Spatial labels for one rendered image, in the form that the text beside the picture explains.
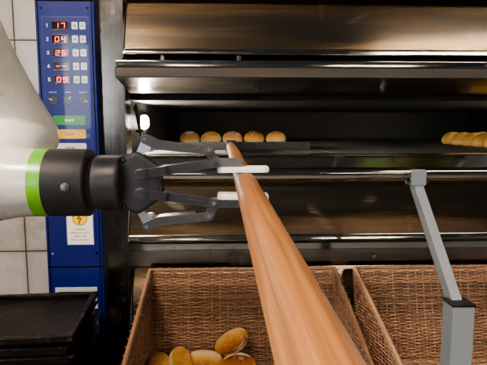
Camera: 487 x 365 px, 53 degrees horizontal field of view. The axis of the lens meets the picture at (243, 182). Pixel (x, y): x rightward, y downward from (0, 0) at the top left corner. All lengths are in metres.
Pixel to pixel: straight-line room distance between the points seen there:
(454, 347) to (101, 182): 0.67
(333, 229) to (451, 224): 0.36
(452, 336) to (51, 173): 0.72
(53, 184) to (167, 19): 0.88
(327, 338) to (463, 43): 1.43
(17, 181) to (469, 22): 1.30
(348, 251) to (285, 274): 1.27
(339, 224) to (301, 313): 1.27
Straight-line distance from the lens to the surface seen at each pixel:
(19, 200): 0.68
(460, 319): 0.96
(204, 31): 1.42
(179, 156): 1.41
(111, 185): 0.65
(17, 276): 1.59
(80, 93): 1.43
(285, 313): 0.20
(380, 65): 1.33
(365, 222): 1.48
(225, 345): 1.39
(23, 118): 0.78
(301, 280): 0.22
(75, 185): 0.65
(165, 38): 1.42
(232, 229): 1.42
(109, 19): 1.46
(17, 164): 0.68
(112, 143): 1.44
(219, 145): 1.67
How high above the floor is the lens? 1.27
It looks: 7 degrees down
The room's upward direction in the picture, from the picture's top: straight up
